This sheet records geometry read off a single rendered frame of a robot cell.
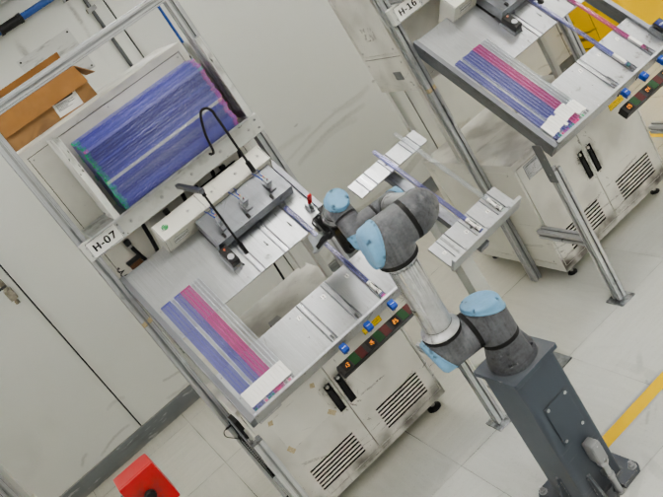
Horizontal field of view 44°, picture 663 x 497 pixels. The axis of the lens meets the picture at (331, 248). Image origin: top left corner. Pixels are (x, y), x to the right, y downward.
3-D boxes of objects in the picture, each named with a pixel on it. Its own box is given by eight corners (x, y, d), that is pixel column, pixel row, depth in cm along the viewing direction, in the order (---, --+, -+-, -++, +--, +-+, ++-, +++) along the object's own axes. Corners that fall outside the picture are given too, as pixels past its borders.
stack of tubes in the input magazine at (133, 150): (241, 121, 287) (196, 56, 278) (125, 210, 273) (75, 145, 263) (229, 122, 299) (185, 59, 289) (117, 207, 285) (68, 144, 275)
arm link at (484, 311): (525, 326, 228) (504, 291, 223) (487, 356, 227) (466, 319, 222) (503, 314, 239) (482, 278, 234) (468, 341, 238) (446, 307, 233)
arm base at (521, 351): (548, 345, 233) (533, 319, 229) (514, 381, 228) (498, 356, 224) (511, 335, 246) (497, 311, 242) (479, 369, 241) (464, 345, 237)
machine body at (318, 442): (453, 401, 328) (376, 286, 305) (326, 527, 308) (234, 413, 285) (373, 361, 385) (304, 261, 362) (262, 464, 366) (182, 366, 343)
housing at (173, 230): (276, 178, 306) (270, 157, 293) (174, 260, 292) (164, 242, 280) (262, 167, 309) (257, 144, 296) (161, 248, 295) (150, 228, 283)
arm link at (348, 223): (386, 227, 242) (364, 198, 244) (356, 248, 241) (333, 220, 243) (385, 233, 250) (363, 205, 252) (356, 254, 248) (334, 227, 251)
